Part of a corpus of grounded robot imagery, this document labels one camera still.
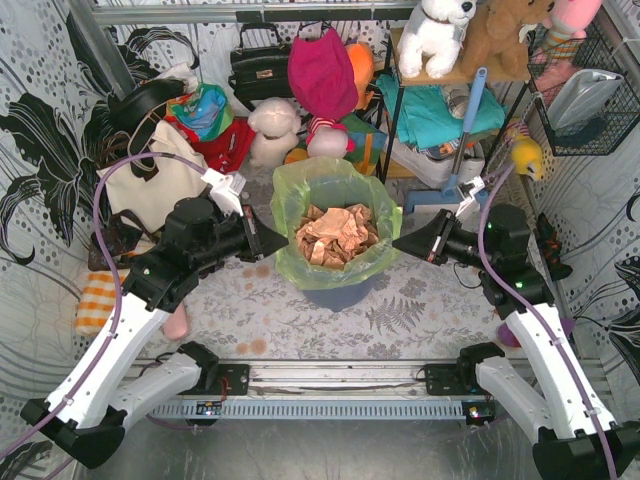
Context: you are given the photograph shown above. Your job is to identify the green trash bag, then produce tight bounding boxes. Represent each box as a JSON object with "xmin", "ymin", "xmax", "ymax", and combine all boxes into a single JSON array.
[{"xmin": 271, "ymin": 157, "xmax": 402, "ymax": 290}]

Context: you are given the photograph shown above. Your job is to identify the blue trash bin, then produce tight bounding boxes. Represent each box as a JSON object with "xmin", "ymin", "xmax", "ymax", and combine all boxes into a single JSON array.
[{"xmin": 302, "ymin": 274, "xmax": 379, "ymax": 312}]

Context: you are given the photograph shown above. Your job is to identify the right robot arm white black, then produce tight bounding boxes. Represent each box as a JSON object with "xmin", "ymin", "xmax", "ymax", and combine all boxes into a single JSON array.
[{"xmin": 393, "ymin": 204, "xmax": 639, "ymax": 479}]

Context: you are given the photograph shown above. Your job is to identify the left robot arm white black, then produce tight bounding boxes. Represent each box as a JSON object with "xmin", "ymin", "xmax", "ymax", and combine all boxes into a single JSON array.
[{"xmin": 21, "ymin": 197, "xmax": 288, "ymax": 469}]

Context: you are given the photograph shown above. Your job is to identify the cream canvas tote bag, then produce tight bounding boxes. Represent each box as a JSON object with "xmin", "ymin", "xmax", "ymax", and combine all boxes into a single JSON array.
[{"xmin": 106, "ymin": 120, "xmax": 207, "ymax": 232}]

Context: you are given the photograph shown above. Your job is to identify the rainbow striped bag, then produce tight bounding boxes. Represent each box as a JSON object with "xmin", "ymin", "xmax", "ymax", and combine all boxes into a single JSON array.
[{"xmin": 284, "ymin": 114, "xmax": 387, "ymax": 175}]

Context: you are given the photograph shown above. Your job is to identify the magenta cloth bag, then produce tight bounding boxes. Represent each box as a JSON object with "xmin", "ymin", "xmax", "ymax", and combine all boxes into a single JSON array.
[{"xmin": 287, "ymin": 27, "xmax": 358, "ymax": 120}]

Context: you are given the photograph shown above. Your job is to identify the black orange toy figure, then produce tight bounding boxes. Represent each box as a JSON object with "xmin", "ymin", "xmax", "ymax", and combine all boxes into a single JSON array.
[{"xmin": 536, "ymin": 213, "xmax": 573, "ymax": 281}]

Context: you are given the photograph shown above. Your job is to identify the left white sneaker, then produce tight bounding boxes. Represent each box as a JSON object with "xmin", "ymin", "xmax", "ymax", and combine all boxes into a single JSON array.
[{"xmin": 391, "ymin": 143, "xmax": 454, "ymax": 189}]

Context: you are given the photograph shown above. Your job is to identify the white sneaker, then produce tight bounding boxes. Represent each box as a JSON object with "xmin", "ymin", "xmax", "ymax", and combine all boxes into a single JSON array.
[
  {"xmin": 458, "ymin": 142, "xmax": 485, "ymax": 182},
  {"xmin": 391, "ymin": 143, "xmax": 454, "ymax": 189}
]

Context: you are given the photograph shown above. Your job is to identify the brown patterned sandal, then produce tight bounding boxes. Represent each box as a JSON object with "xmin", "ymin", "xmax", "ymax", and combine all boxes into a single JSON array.
[{"xmin": 88, "ymin": 209, "xmax": 162, "ymax": 272}]

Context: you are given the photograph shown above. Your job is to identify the right white sneaker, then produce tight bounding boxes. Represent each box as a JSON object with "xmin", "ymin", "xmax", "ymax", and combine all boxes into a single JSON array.
[{"xmin": 458, "ymin": 142, "xmax": 485, "ymax": 182}]

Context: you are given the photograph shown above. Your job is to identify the yellow duck plush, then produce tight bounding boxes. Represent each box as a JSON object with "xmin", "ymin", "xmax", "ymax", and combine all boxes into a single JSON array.
[{"xmin": 506, "ymin": 123, "xmax": 543, "ymax": 181}]

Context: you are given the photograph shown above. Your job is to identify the graphic print shirt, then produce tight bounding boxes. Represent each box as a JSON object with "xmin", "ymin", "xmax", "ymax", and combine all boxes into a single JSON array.
[{"xmin": 426, "ymin": 139, "xmax": 460, "ymax": 161}]

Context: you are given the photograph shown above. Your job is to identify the pink rolled cloth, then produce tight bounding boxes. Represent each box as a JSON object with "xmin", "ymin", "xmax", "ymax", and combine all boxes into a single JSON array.
[{"xmin": 162, "ymin": 303, "xmax": 190, "ymax": 341}]

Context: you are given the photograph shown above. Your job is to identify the purple striped sock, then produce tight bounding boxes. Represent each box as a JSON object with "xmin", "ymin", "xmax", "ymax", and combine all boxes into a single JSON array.
[{"xmin": 497, "ymin": 318, "xmax": 576, "ymax": 348}]

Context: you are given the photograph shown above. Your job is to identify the orange checkered towel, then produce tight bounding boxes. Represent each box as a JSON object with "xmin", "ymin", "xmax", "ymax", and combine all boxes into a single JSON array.
[{"xmin": 74, "ymin": 271, "xmax": 116, "ymax": 336}]

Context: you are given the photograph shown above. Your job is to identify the pink white plush doll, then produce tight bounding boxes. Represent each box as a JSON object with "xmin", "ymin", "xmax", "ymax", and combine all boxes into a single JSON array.
[{"xmin": 306, "ymin": 116, "xmax": 356, "ymax": 159}]

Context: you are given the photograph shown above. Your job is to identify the teal folded cloth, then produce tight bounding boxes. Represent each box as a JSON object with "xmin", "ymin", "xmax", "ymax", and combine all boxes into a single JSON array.
[{"xmin": 396, "ymin": 86, "xmax": 506, "ymax": 149}]

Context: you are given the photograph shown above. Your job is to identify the white sheep plush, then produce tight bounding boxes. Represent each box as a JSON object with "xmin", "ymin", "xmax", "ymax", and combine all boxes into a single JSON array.
[{"xmin": 248, "ymin": 97, "xmax": 302, "ymax": 168}]

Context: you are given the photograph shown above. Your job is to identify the colourful printed cloth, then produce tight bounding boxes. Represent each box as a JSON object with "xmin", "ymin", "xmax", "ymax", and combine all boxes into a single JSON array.
[{"xmin": 164, "ymin": 83, "xmax": 234, "ymax": 143}]

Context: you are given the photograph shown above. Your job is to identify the black hat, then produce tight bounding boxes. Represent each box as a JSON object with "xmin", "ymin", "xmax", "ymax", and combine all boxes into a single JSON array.
[{"xmin": 108, "ymin": 78, "xmax": 186, "ymax": 133}]

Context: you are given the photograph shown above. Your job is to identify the silver foil pouch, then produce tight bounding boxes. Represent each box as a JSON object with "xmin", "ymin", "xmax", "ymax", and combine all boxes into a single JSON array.
[{"xmin": 547, "ymin": 69, "xmax": 625, "ymax": 130}]

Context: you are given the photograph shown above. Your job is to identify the black metal wooden shelf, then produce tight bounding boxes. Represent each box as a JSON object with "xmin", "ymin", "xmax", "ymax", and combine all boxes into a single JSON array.
[{"xmin": 373, "ymin": 28, "xmax": 531, "ymax": 183}]

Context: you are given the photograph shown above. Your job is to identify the black leather handbag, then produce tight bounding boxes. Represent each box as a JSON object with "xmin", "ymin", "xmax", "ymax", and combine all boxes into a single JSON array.
[{"xmin": 228, "ymin": 22, "xmax": 294, "ymax": 112}]

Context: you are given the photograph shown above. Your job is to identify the orange plush toy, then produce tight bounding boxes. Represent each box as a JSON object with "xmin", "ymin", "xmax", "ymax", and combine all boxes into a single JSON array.
[{"xmin": 346, "ymin": 42, "xmax": 374, "ymax": 110}]

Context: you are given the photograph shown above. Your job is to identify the brown teddy bear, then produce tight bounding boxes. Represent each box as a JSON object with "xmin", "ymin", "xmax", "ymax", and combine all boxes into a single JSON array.
[{"xmin": 460, "ymin": 0, "xmax": 554, "ymax": 77}]

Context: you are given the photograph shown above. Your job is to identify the white dog plush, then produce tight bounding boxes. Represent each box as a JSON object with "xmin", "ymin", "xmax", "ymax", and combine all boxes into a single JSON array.
[{"xmin": 398, "ymin": 0, "xmax": 477, "ymax": 79}]

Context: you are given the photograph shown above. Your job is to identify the pink plush toy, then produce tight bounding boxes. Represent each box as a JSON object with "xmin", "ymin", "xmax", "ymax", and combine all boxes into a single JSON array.
[{"xmin": 531, "ymin": 0, "xmax": 602, "ymax": 64}]

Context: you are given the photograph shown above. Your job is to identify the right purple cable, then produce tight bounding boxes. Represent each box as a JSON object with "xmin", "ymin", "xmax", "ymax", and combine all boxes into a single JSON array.
[{"xmin": 477, "ymin": 164, "xmax": 621, "ymax": 480}]

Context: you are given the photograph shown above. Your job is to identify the purple cable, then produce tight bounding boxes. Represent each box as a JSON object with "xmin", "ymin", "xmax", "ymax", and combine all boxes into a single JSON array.
[
  {"xmin": 477, "ymin": 164, "xmax": 621, "ymax": 480},
  {"xmin": 0, "ymin": 152, "xmax": 206, "ymax": 480}
]

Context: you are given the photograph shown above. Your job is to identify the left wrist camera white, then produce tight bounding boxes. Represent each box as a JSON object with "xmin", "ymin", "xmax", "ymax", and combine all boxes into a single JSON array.
[{"xmin": 201, "ymin": 168, "xmax": 246, "ymax": 216}]

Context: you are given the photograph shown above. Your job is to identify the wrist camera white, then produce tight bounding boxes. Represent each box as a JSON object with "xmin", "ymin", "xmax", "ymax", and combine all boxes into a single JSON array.
[
  {"xmin": 444, "ymin": 176, "xmax": 488, "ymax": 222},
  {"xmin": 201, "ymin": 168, "xmax": 246, "ymax": 216}
]

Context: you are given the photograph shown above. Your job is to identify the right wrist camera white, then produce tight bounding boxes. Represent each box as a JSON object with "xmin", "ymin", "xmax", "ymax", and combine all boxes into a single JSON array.
[{"xmin": 444, "ymin": 176, "xmax": 488, "ymax": 222}]

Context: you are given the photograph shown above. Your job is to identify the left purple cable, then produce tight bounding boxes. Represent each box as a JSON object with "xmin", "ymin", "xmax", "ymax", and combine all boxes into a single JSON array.
[{"xmin": 0, "ymin": 152, "xmax": 206, "ymax": 480}]

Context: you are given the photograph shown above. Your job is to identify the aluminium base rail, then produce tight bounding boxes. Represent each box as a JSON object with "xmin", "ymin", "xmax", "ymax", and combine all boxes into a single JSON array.
[{"xmin": 74, "ymin": 357, "xmax": 609, "ymax": 426}]

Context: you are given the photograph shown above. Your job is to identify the black wire basket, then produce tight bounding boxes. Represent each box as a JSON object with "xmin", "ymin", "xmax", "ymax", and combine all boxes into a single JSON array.
[{"xmin": 528, "ymin": 24, "xmax": 639, "ymax": 157}]

